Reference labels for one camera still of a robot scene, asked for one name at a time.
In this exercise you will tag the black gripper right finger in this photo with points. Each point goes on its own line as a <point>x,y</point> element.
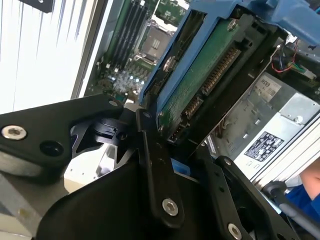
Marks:
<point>221,190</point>

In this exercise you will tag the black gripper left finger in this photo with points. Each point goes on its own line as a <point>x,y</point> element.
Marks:
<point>50,117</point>

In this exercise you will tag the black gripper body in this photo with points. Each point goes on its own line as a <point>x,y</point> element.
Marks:
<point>105,207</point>

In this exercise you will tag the hard disk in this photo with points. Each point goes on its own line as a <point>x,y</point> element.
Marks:
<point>190,82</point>

